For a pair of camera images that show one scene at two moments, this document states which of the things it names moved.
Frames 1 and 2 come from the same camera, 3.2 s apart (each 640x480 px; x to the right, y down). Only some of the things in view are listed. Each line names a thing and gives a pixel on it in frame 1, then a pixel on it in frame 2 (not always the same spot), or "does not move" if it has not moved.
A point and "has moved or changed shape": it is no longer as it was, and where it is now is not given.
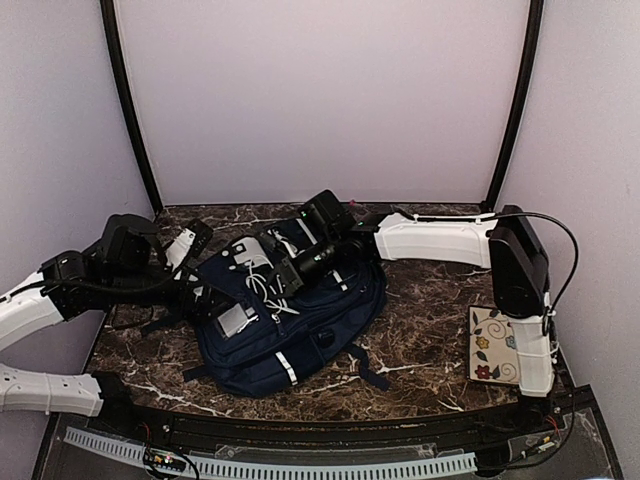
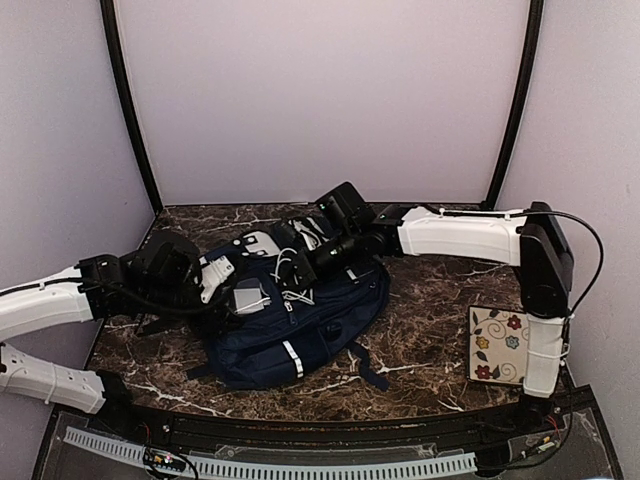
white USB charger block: x=231 y=319 has moved or changed shape
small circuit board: x=166 y=459 does not move
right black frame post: x=536 y=20 does not move
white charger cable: x=251 y=277 → x=306 y=297
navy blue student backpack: x=259 y=338 has moved or changed shape
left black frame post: x=109 y=26 does not move
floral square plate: x=492 y=346 does not move
